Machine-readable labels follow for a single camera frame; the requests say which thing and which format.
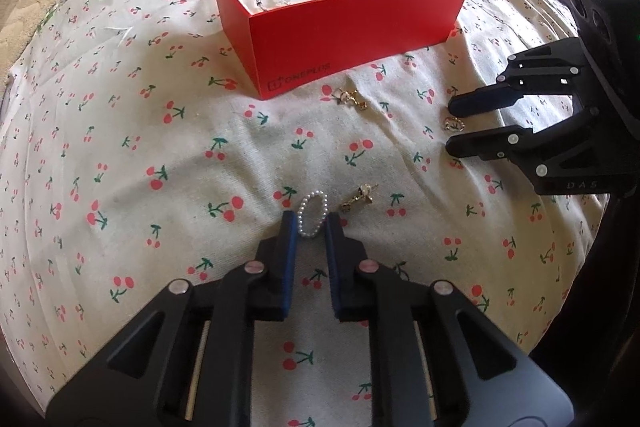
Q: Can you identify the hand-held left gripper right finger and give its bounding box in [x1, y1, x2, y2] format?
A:
[327, 213, 573, 427]

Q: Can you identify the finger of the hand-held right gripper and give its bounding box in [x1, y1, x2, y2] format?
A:
[445, 109, 601, 192]
[447, 39, 586, 116]

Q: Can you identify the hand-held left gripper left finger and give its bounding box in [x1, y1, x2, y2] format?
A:
[47, 211, 299, 427]

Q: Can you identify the small pearl ring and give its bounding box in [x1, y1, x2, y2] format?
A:
[297, 191, 329, 239]

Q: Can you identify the red cardboard box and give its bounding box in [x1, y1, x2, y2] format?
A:
[210, 0, 468, 100]

